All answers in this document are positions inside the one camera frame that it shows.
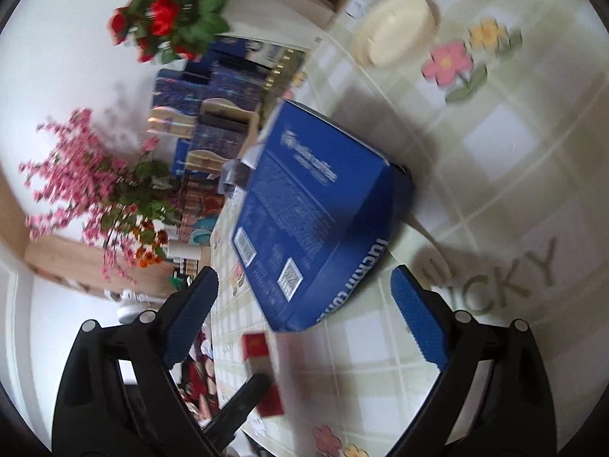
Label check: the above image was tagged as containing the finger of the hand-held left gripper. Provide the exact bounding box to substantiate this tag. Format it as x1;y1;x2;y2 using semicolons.
202;374;275;457

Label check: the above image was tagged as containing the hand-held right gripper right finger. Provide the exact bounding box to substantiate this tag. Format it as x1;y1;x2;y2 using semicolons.
387;264;557;457

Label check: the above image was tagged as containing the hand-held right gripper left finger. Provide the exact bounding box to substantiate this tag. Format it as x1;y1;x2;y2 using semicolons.
51;267;224;457

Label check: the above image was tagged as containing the small red box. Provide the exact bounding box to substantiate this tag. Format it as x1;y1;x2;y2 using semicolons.
240;332;285;420

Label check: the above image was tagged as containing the blue coffee box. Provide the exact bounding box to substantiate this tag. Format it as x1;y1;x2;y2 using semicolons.
230;99;415;334

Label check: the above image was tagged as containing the row of small brown bottles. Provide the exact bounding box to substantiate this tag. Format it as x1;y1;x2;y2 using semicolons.
170;257;201;280

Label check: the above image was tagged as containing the red white checked blanket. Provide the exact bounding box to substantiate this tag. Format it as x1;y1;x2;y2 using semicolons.
181;332;225;420

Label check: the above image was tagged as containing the white standing fan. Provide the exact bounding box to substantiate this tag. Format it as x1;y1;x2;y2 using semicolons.
105;288;163;330

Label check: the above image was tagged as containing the orange flowers white vase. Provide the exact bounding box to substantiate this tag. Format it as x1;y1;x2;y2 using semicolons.
128;221;212;268

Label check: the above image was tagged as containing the striped wavy planter box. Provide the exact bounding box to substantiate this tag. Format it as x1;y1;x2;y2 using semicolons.
178;174;228;248

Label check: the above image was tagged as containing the silver foil wrapper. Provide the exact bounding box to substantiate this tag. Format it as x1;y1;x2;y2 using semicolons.
219;157;258;199

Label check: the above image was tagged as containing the pink blossom artificial plant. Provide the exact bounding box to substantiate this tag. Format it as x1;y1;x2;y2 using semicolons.
19;109;184;283

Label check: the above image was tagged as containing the checked rabbit print tablecloth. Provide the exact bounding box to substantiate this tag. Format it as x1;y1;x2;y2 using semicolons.
207;0;609;457

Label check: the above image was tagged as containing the white blue small carton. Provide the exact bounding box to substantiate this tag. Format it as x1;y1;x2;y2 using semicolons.
245;40;308;77

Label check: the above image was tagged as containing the red rose plant white pot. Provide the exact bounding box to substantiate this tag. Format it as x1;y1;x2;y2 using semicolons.
109;0;249;65

